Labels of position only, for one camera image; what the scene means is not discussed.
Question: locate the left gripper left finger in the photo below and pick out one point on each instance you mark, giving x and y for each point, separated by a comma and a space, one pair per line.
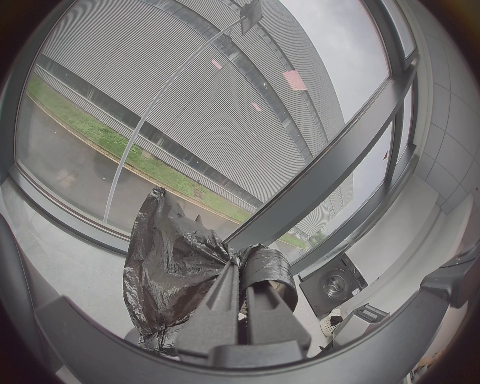
219, 311

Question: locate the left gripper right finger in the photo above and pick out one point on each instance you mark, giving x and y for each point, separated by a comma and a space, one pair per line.
270, 322

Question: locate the black plastic bag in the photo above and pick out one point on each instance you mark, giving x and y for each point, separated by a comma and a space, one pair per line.
168, 262

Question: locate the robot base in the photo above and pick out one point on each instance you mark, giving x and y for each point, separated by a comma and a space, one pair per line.
360, 330

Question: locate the white trash bin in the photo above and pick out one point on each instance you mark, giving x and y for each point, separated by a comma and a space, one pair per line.
329, 328

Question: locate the dark grey washing machine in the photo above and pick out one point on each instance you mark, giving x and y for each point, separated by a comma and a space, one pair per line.
333, 287

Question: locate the window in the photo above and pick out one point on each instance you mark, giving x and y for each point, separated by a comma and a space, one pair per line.
330, 165

